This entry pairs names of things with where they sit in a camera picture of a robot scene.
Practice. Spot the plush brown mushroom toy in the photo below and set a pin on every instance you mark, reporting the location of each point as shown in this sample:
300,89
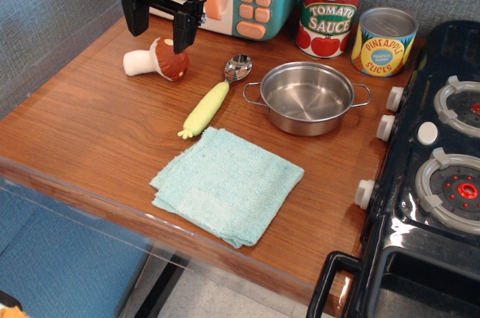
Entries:
160,58

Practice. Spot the small stainless steel pot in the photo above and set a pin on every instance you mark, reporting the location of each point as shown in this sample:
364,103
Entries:
306,99

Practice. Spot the tomato sauce can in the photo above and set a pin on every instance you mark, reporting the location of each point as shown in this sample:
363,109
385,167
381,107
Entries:
325,25

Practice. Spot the light blue folded cloth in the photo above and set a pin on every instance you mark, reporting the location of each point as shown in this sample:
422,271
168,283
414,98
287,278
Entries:
226,186

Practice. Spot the pineapple slices can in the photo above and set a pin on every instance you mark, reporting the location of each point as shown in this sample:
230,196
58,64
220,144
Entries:
384,38

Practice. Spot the white stove knob upper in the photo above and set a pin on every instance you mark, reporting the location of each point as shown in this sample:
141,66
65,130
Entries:
394,98

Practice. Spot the white stove knob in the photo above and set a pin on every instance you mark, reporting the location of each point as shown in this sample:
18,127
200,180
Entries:
363,193
394,98
385,127

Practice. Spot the white stove knob middle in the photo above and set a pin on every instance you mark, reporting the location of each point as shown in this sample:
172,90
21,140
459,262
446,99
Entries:
385,127

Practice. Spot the white stove knob lower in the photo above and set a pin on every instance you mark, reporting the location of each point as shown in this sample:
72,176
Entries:
363,193

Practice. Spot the white round stove button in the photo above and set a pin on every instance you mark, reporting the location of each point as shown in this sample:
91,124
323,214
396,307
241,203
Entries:
427,133

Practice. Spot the grey rear stove burner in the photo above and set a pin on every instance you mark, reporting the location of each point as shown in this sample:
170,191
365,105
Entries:
457,105

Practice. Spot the grey stove burner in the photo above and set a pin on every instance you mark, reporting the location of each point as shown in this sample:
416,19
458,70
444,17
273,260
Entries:
447,187
457,105

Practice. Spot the grey front stove burner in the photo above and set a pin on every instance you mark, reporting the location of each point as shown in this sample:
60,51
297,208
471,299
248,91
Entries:
447,187

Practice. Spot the black toy stove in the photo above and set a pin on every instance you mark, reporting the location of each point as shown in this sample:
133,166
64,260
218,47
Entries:
420,240

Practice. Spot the yellow handled metal spoon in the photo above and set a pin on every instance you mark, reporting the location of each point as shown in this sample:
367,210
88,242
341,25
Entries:
237,68

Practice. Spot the black oven door handle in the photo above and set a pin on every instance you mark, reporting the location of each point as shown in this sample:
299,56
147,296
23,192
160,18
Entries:
335,262

